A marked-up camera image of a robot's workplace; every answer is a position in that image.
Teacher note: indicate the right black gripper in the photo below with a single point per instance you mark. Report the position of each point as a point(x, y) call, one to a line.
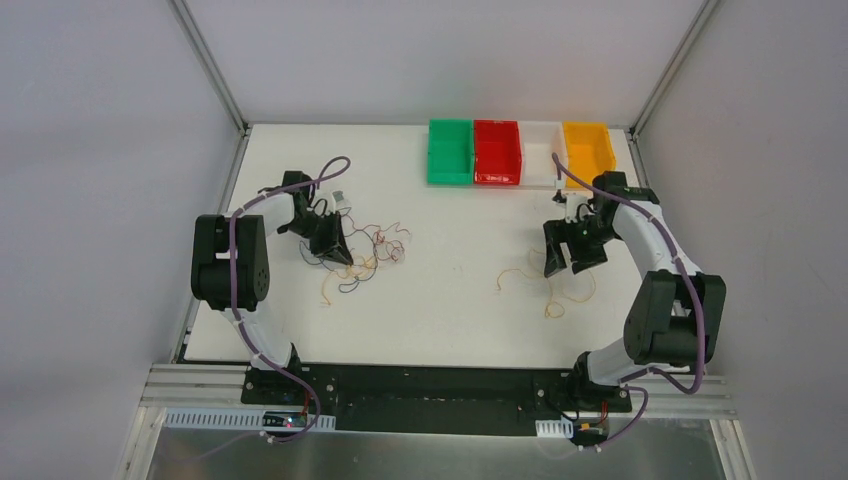
point(573, 238)

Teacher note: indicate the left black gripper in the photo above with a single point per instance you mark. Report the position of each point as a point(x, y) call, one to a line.
point(324, 232)

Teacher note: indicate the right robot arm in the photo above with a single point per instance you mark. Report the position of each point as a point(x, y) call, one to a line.
point(674, 320)

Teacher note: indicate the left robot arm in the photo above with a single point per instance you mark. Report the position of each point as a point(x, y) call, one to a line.
point(230, 269)

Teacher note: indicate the yellow plastic bin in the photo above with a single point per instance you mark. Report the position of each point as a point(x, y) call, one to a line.
point(589, 150)

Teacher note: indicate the white plastic bin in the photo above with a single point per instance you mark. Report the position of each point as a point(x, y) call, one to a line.
point(539, 141)

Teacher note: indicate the red plastic bin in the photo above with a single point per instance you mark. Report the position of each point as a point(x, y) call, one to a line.
point(498, 153)

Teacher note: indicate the green plastic bin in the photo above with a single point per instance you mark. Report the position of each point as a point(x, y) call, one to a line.
point(450, 152)

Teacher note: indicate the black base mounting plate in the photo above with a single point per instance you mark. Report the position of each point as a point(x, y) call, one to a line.
point(434, 400)

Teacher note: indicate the right white cable duct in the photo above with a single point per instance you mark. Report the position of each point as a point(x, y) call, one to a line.
point(562, 428)

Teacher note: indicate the white cable duct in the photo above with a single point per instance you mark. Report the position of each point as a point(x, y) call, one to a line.
point(277, 421)
point(562, 428)

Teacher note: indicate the left white cable duct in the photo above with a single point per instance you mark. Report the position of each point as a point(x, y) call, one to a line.
point(277, 421)

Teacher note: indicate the aluminium front frame rail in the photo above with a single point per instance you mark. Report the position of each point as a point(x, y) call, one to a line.
point(204, 385)

